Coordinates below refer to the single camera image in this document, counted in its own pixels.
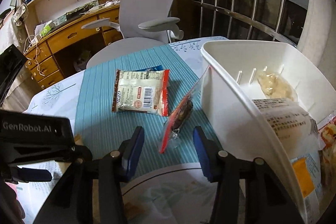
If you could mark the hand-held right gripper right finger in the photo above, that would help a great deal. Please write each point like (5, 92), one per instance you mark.
(207, 161)

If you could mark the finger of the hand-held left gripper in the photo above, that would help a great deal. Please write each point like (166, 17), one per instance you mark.
(78, 154)
(36, 174)

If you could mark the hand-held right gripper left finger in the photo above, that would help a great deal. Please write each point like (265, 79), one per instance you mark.
(132, 155)

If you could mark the clear packet with dark snack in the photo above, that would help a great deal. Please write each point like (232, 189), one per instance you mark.
(181, 113)

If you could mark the white plastic bin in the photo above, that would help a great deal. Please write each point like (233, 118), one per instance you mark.
(231, 108)

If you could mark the light blue transparent snack packet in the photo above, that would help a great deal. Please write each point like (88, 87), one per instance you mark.
(286, 119)

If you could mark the clear packet with pale snack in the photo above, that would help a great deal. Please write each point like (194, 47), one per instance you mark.
(273, 85)

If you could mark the pale printed tablecloth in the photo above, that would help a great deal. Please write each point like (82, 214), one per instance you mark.
(52, 92)

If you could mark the teal striped placemat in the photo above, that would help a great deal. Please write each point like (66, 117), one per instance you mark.
(99, 98)

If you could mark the white snack packet red edges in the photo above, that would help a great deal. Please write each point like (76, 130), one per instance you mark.
(136, 92)

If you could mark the grey bag under desk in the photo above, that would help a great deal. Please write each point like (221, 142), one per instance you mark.
(82, 61)

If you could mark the white lace cloth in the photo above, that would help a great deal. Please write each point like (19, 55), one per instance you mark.
(8, 32)

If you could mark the wooden desk with drawers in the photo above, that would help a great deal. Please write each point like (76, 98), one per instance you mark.
(65, 35)

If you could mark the patterned hanging bag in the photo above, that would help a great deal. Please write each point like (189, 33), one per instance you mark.
(21, 15)

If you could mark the red and white snack packet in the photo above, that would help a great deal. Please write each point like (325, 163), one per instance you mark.
(329, 134)

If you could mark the white computer mouse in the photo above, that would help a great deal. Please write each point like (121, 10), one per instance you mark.
(109, 3)

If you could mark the grey office chair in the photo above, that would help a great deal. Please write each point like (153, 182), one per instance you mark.
(147, 3)

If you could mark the white floral curtain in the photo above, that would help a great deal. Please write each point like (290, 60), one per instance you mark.
(320, 29)

